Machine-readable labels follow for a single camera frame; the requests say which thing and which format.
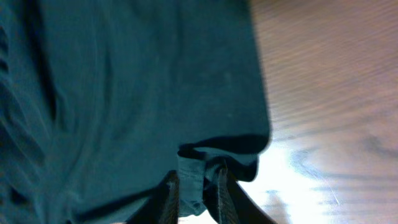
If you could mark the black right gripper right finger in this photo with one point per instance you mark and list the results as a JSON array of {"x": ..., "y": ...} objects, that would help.
[{"x": 228, "y": 203}]

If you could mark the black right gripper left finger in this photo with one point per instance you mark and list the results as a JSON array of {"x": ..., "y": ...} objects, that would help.
[{"x": 163, "y": 207}]

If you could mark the plain black t-shirt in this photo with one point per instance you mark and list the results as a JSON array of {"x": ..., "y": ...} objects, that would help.
[{"x": 101, "y": 99}]

